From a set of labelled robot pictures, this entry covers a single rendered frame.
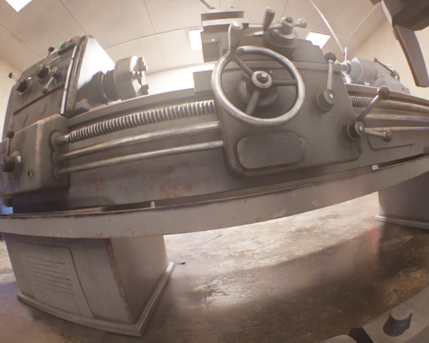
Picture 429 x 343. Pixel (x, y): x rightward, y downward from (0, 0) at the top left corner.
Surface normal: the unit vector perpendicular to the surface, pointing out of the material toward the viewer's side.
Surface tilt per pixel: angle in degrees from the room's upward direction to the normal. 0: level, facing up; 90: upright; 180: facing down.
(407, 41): 101
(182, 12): 180
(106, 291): 90
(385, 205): 90
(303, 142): 90
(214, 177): 90
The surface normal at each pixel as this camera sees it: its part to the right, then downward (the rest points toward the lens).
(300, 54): 0.01, -0.07
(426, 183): -0.99, 0.14
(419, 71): -0.13, 0.14
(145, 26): 0.14, 0.99
